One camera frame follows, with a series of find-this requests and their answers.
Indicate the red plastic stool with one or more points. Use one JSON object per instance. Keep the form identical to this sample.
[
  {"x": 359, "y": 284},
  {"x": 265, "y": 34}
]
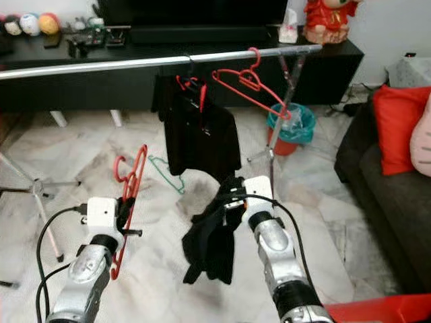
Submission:
[{"x": 377, "y": 311}]

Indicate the black TV console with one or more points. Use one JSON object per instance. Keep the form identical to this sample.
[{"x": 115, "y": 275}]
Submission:
[{"x": 94, "y": 87}]

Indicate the red bucket with teal bag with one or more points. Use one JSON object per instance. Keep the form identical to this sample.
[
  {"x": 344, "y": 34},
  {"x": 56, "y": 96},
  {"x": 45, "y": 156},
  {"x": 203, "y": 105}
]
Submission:
[{"x": 296, "y": 128}]

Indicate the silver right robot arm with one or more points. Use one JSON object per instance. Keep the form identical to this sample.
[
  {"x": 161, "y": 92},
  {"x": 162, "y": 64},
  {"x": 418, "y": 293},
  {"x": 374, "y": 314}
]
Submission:
[{"x": 276, "y": 249}]

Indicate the white lace side table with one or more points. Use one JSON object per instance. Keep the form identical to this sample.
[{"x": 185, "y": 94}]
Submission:
[{"x": 411, "y": 70}]

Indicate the black shirt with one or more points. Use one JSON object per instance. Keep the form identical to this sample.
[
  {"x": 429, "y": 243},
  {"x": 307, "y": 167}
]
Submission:
[{"x": 202, "y": 141}]

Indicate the black television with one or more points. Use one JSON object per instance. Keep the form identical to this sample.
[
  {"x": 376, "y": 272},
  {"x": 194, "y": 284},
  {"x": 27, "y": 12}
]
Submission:
[{"x": 188, "y": 12}]

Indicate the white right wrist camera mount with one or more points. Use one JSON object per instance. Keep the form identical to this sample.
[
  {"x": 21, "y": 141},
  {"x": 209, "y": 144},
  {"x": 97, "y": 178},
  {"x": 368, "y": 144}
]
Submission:
[{"x": 259, "y": 192}]

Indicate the red plastic hanger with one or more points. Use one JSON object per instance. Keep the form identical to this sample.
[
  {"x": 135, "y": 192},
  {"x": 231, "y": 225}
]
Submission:
[
  {"x": 250, "y": 79},
  {"x": 202, "y": 97},
  {"x": 138, "y": 168}
]

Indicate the pink cat face cushion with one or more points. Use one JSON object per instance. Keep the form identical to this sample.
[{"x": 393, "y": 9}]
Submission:
[{"x": 423, "y": 141}]

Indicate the dark grey fabric sofa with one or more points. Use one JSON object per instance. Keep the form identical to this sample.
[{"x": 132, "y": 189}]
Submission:
[{"x": 390, "y": 222}]

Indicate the white tissue pack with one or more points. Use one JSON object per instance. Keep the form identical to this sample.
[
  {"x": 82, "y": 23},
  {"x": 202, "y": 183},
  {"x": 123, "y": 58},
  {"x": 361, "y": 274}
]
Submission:
[{"x": 289, "y": 32}]

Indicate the red doll figurine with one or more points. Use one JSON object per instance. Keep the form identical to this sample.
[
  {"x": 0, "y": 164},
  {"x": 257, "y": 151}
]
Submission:
[{"x": 330, "y": 19}]

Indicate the black garment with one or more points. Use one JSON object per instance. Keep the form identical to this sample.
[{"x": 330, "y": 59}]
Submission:
[{"x": 212, "y": 249}]

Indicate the red cushion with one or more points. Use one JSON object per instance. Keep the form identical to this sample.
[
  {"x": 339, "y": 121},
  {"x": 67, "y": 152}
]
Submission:
[{"x": 394, "y": 131}]

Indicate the black soundbar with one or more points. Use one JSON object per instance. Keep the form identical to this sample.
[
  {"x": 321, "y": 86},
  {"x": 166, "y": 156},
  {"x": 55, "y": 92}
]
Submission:
[{"x": 199, "y": 35}]

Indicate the green plastic hanger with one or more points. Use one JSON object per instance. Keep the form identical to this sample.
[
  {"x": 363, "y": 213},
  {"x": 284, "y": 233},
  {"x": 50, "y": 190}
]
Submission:
[{"x": 168, "y": 177}]

